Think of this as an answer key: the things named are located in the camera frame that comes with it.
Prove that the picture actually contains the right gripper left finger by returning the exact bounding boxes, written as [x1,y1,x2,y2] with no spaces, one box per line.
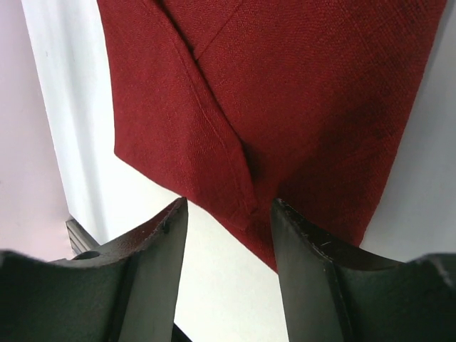
[1,197,188,341]

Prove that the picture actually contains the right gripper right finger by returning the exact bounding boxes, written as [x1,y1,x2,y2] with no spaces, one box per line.
[271,199,455,341]

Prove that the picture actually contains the red cloth napkin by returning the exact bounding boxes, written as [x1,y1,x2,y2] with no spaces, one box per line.
[98,1,446,268]

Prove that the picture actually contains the aluminium front frame rail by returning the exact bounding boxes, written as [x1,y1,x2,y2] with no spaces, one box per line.
[66,217,100,256]

